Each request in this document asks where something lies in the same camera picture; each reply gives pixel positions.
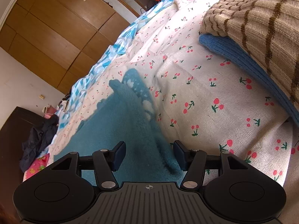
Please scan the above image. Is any beige striped knit sweater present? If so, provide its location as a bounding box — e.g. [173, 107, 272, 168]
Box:
[202, 0, 299, 103]

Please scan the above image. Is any blue knit garment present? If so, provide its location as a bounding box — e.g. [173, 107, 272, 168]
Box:
[199, 35, 299, 120]

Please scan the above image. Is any blue sweater with white flowers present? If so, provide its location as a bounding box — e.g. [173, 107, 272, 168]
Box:
[53, 68, 184, 183]

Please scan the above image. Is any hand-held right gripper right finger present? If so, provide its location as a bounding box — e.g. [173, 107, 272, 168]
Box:
[174, 140, 249, 189]

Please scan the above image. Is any dark wooden headboard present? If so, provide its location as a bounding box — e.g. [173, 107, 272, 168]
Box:
[0, 106, 50, 185]

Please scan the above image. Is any wooden wardrobe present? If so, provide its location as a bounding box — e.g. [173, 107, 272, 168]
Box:
[0, 0, 131, 94]

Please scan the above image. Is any blue diamond pattern sheet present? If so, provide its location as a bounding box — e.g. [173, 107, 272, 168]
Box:
[37, 0, 204, 159]

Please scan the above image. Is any dark blue jacket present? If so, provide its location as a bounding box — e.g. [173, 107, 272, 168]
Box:
[19, 115, 59, 172]

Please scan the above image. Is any cherry print white quilt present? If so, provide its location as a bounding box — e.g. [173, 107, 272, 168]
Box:
[37, 0, 299, 187]

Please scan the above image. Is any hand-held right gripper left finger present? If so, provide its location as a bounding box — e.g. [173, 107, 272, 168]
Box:
[51, 141, 127, 190]

